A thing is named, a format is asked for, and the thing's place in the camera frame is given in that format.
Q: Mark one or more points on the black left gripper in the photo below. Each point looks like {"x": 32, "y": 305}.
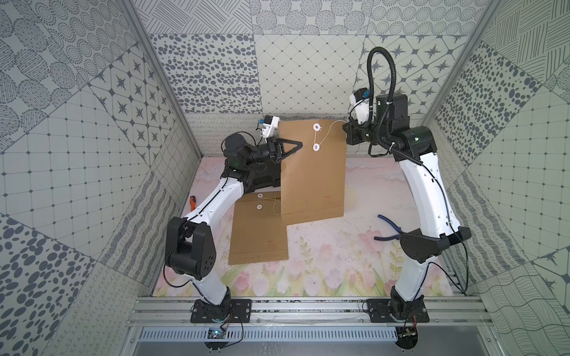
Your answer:
{"x": 276, "y": 149}

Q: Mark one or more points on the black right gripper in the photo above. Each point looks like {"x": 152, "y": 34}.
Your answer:
{"x": 352, "y": 129}

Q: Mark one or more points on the brown kraft file bag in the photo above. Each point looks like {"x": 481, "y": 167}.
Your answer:
{"x": 258, "y": 235}
{"x": 313, "y": 179}

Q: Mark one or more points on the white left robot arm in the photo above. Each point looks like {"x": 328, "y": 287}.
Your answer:
{"x": 190, "y": 248}

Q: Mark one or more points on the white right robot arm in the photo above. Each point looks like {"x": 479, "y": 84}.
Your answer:
{"x": 384, "y": 121}

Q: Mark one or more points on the black plastic tool case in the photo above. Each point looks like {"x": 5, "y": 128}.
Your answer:
{"x": 263, "y": 175}

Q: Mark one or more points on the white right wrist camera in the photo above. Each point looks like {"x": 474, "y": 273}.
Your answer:
{"x": 359, "y": 106}

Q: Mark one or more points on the orange handled screwdriver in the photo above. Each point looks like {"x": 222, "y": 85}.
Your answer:
{"x": 193, "y": 203}

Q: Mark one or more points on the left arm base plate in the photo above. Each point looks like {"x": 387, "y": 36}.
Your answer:
{"x": 235, "y": 310}

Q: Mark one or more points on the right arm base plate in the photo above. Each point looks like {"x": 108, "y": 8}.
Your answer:
{"x": 391, "y": 311}

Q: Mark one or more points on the aluminium mounting rail frame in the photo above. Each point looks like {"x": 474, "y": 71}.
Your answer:
{"x": 456, "y": 310}

